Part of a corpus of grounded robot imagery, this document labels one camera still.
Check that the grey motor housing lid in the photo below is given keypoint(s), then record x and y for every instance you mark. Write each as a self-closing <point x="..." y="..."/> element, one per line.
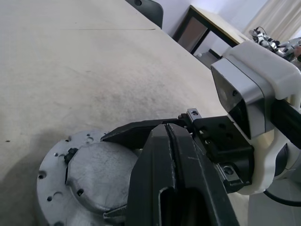
<point x="98" y="169"/>

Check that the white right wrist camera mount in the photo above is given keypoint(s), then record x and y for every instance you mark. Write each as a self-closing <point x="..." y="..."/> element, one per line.
<point x="258" y="61"/>

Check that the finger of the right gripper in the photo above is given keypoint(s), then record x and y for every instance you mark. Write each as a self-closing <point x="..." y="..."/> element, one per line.
<point x="131" y="136"/>
<point x="117" y="213"/>

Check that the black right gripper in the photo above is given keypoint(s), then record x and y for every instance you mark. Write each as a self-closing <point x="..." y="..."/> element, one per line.
<point x="216" y="136"/>

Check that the silver metal gadget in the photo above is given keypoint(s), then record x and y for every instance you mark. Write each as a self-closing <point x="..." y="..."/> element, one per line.
<point x="268" y="42"/>

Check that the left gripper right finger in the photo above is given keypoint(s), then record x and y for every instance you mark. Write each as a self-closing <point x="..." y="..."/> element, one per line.
<point x="200" y="183"/>

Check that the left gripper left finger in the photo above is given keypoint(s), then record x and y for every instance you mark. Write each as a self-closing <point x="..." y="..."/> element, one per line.
<point x="150" y="176"/>

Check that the black framed wooden desk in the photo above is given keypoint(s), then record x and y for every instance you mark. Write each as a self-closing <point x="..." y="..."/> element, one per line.
<point x="195" y="30"/>

